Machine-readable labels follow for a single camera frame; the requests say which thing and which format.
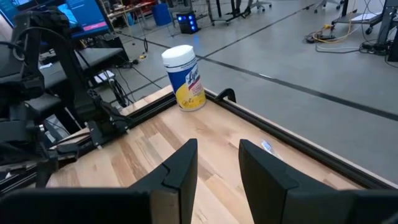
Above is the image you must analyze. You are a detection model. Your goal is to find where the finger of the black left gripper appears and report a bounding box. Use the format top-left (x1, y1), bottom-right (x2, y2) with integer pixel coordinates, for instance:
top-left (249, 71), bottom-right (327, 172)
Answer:
top-left (55, 142), bottom-right (80, 163)
top-left (35, 152), bottom-right (60, 189)

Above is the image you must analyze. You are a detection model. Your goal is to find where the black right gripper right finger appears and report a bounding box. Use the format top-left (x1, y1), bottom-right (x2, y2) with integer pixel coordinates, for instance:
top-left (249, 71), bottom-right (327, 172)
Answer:
top-left (238, 139), bottom-right (356, 224)

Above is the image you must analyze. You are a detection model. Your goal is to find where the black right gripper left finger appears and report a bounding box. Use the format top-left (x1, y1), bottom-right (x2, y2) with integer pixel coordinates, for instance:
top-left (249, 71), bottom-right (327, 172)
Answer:
top-left (128, 138), bottom-right (199, 224)

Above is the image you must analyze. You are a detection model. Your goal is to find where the purple toothbrush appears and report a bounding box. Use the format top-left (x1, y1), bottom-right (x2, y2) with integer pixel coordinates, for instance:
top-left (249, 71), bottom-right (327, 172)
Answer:
top-left (260, 139), bottom-right (283, 161)

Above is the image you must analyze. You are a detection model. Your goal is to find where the black equipment cart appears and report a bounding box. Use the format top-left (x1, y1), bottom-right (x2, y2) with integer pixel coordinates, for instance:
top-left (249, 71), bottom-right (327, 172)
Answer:
top-left (39, 46), bottom-right (126, 91)

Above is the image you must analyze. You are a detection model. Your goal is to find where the Lysol wipes canister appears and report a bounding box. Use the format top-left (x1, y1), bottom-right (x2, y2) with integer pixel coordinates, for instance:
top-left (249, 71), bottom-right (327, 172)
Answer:
top-left (160, 44), bottom-right (207, 113)

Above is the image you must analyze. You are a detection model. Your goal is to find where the blue-screen monitor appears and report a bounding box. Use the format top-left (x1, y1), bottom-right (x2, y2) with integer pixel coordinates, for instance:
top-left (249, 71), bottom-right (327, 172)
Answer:
top-left (0, 0), bottom-right (114, 40)

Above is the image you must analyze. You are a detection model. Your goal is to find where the blue bin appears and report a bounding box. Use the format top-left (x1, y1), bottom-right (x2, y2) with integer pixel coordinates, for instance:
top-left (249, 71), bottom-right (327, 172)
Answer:
top-left (151, 2), bottom-right (173, 27)

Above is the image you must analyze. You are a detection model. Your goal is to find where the computer tower with blue lights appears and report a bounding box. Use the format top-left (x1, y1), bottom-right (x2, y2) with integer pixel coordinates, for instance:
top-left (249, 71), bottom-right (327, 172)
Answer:
top-left (175, 11), bottom-right (200, 35)

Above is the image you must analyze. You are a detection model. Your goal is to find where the black wheeled equipment stand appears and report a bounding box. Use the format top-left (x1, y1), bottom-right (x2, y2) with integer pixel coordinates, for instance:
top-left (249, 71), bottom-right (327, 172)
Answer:
top-left (330, 0), bottom-right (398, 63)

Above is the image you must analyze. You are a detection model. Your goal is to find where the black frame hook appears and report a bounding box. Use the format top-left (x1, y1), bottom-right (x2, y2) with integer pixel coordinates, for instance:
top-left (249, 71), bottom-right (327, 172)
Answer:
top-left (214, 88), bottom-right (238, 104)

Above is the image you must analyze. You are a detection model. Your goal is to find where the yellow floor cable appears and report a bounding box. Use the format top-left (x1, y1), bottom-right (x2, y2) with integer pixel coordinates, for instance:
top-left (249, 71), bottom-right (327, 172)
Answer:
top-left (305, 22), bottom-right (354, 45)

